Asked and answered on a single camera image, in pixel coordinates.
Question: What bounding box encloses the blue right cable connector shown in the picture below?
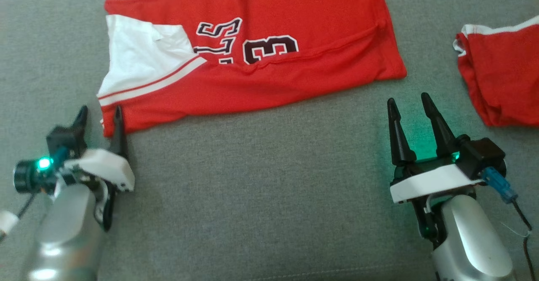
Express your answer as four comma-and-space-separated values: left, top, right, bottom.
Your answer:
481, 166, 518, 202

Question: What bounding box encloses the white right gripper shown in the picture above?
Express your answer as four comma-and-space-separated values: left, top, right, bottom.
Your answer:
387, 92, 485, 248

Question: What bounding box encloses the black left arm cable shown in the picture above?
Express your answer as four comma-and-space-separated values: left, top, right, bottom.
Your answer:
0, 193, 38, 241

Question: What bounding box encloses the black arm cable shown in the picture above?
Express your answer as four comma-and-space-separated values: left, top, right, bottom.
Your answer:
0, 193, 38, 241
512, 199, 539, 281

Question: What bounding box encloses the grey fabric sofa seat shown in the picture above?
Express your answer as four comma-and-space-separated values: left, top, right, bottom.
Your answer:
0, 0, 539, 281

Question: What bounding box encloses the red shorts white trim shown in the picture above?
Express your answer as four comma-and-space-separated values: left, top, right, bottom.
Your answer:
453, 16, 539, 128

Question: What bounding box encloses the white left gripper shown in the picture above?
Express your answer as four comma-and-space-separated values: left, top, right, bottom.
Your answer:
63, 105, 135, 232

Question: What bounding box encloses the red basketball jersey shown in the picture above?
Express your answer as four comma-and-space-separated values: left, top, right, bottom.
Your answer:
97, 0, 407, 137

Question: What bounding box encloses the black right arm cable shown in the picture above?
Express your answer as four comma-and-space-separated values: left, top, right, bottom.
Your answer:
512, 199, 539, 281

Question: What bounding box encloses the blue cable connector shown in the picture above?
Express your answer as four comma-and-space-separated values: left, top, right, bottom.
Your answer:
51, 146, 70, 168
481, 166, 518, 202

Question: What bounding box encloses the blue left cable connector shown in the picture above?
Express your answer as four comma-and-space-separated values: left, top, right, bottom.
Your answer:
51, 146, 70, 168

